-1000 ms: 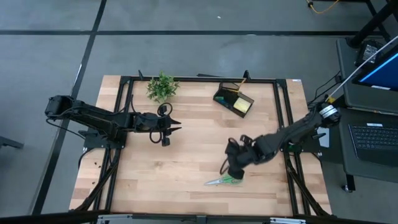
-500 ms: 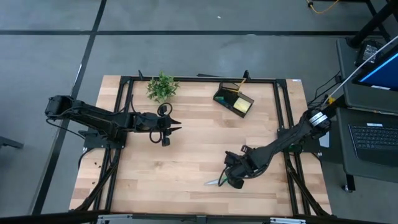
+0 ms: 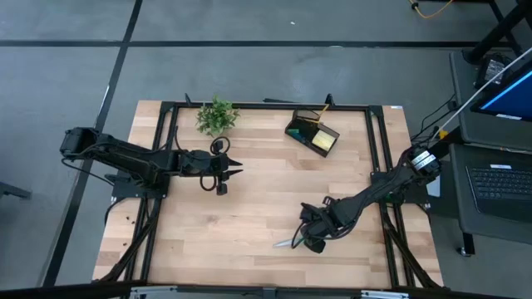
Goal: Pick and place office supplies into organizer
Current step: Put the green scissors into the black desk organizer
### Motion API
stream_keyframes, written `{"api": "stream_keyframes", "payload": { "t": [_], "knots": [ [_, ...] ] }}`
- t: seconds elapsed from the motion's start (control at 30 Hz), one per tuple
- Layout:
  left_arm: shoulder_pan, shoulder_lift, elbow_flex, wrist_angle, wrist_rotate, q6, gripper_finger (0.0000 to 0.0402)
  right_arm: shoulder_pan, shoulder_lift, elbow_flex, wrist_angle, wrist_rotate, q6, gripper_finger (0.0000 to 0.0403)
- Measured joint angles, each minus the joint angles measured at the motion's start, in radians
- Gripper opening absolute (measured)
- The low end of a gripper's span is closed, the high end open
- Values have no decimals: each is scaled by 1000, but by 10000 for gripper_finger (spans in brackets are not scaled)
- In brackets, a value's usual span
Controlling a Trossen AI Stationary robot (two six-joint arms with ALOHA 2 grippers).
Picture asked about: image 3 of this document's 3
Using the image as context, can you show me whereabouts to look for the green plant in white pot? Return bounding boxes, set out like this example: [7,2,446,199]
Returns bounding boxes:
[195,95,243,139]

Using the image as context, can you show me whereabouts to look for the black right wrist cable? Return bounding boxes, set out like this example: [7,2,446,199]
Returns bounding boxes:
[290,221,307,251]

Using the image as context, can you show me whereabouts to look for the black power box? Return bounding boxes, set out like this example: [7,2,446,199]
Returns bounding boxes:
[475,52,511,89]

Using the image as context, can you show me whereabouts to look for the grey furniture leg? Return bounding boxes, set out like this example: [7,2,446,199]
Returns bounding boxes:
[0,180,33,201]

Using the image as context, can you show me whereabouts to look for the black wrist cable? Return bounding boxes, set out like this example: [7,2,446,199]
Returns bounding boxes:
[290,221,307,251]
[199,135,232,193]

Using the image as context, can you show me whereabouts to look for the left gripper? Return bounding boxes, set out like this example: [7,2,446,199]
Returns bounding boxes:
[177,148,244,180]

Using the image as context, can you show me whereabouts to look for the yellow sticky note pad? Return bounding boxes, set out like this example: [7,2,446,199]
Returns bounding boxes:
[311,130,336,152]

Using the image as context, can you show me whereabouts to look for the grey side cart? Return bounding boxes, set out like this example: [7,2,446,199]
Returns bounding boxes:
[447,48,532,257]

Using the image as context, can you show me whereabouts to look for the black stand leg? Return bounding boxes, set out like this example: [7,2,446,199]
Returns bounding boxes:
[462,0,532,66]

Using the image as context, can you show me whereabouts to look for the yellow cable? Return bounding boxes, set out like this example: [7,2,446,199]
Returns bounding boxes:
[408,0,455,20]

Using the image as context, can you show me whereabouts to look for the white cable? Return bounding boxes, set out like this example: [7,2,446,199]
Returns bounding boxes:
[431,47,532,138]

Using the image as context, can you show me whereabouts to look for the black mesh desk organizer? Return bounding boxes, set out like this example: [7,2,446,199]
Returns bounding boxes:
[283,107,341,159]

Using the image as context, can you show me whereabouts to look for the white sheet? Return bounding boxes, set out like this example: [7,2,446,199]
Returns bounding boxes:
[425,174,442,199]

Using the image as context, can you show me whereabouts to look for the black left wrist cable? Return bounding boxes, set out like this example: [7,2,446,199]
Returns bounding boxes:
[199,135,232,193]

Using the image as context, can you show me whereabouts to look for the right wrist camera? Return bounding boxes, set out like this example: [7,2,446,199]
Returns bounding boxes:
[303,237,328,255]

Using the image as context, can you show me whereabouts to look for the black camera gantry bar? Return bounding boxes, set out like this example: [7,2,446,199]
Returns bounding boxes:
[0,280,532,299]

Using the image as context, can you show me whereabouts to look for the black aluminium table frame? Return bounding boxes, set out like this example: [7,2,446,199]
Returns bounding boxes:
[98,92,444,291]

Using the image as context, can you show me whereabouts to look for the black power cables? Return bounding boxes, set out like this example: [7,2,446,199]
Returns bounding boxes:
[410,94,458,145]

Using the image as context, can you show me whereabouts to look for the black laptop keyboard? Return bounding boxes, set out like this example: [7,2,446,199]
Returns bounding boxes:
[465,163,532,224]

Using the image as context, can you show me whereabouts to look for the monitor with blue screen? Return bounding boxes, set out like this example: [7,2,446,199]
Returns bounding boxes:
[470,61,532,123]

